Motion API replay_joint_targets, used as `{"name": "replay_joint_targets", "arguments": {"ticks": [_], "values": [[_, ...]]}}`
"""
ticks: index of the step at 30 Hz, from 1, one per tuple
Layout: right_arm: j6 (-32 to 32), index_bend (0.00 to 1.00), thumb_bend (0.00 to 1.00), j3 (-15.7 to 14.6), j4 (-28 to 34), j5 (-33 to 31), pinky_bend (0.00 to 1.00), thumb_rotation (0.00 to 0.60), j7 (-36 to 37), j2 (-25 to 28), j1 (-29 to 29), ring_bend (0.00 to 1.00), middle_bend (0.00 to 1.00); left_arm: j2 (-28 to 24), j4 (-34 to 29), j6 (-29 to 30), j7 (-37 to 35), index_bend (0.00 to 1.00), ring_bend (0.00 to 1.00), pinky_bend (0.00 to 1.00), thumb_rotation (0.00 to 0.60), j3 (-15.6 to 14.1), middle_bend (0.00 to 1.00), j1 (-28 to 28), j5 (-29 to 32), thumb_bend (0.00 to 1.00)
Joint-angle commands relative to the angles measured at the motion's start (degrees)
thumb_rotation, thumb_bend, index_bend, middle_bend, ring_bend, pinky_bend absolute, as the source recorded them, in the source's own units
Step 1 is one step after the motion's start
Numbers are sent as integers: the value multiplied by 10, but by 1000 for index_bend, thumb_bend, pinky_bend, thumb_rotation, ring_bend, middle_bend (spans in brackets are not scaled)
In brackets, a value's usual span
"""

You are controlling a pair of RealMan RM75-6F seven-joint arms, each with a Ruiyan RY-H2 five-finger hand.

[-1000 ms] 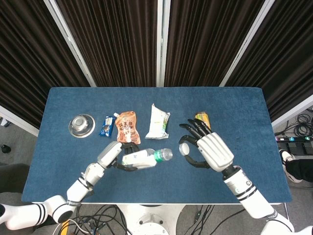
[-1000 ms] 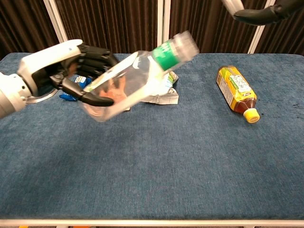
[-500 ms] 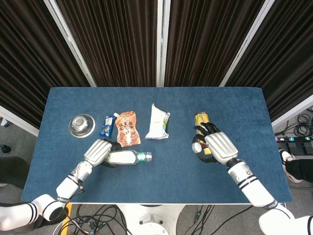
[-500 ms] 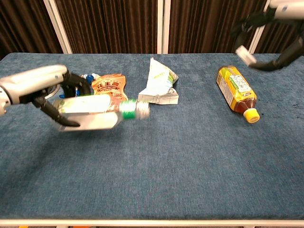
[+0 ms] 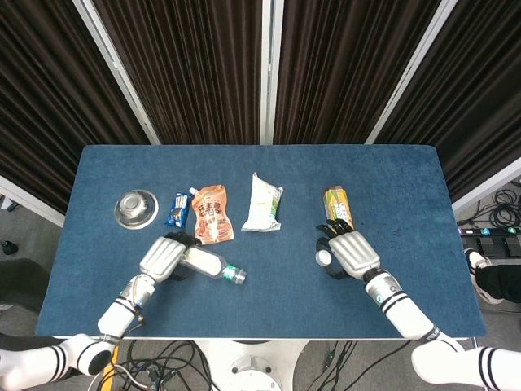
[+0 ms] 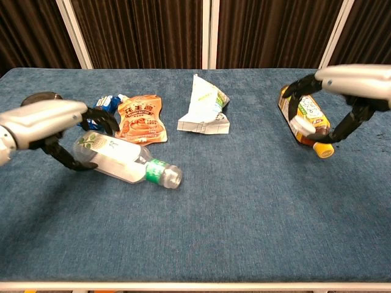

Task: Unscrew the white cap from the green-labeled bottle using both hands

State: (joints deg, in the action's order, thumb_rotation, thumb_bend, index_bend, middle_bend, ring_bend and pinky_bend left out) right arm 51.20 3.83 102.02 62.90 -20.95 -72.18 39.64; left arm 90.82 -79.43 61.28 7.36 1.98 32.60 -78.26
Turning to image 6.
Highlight crumpled white paper carton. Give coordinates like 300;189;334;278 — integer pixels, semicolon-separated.
177;73;231;135

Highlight dark brown pleated curtain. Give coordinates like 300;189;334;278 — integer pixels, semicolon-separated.
216;0;345;70
0;0;82;78
70;0;205;70
327;0;391;67

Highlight tea bottle yellow label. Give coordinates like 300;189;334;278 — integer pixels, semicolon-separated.
277;84;336;159

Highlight orange peanut butter pouch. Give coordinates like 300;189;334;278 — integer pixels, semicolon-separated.
114;93;169;148

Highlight white partition post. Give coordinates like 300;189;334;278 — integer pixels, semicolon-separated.
56;0;93;70
318;0;356;70
201;0;221;70

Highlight stainless steel bowl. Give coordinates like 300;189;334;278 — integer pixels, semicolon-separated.
20;91;64;107

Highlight white metal table frame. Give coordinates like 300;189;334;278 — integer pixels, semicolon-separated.
0;280;391;292

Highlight blue snack packet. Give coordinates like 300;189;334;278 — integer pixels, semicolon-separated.
76;95;123;131

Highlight transparent plastic bottle green label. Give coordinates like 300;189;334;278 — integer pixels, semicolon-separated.
72;130;183;190

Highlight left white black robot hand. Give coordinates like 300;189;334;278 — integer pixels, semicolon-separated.
0;99;120;172

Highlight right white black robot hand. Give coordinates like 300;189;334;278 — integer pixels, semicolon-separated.
281;63;391;144

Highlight white plastic bottle cap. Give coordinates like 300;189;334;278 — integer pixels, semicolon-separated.
289;117;317;136

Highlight blue fabric table cover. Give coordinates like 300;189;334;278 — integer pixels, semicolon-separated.
0;67;391;283

